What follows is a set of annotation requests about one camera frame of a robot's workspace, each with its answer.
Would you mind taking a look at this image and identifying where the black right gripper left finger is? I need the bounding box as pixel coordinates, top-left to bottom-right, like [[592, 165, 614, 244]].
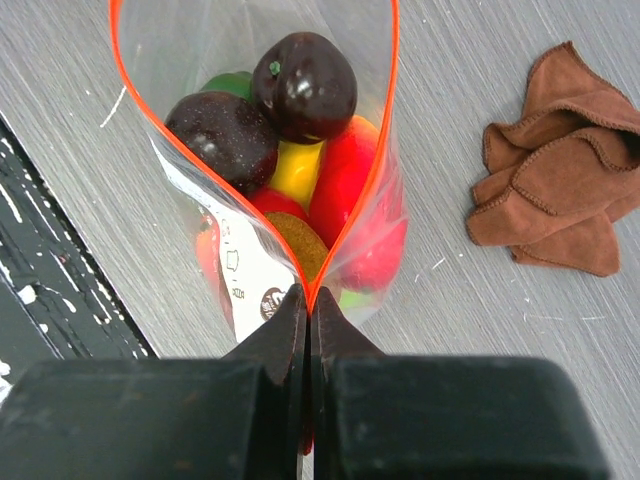
[[1, 285, 306, 479]]

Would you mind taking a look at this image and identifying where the orange yellow fruit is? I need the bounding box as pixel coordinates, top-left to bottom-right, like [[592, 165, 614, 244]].
[[269, 141, 324, 209]]

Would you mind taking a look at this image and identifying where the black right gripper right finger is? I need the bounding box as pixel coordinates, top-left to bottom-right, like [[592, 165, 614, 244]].
[[309, 288, 610, 479]]

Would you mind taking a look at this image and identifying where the light green apple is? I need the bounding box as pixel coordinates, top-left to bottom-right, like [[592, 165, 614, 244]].
[[338, 289, 376, 311]]

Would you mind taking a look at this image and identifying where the dark green lime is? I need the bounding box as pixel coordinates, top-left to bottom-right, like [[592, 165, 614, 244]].
[[201, 71, 252, 102]]

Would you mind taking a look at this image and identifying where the brown cloth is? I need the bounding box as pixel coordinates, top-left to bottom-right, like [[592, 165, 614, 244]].
[[466, 42, 639, 277]]

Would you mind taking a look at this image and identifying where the clear zip top bag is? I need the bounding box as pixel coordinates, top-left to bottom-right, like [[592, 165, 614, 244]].
[[109, 1, 409, 340]]

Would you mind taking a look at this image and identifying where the red tomato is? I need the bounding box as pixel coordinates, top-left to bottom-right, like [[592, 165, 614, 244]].
[[308, 115, 408, 292]]

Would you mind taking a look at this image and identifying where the dark brown round fruit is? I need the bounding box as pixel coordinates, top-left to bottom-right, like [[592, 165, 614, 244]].
[[251, 31, 358, 145]]

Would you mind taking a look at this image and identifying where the brown kiwi fruit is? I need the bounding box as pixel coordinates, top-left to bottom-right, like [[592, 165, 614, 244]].
[[265, 212, 328, 283]]

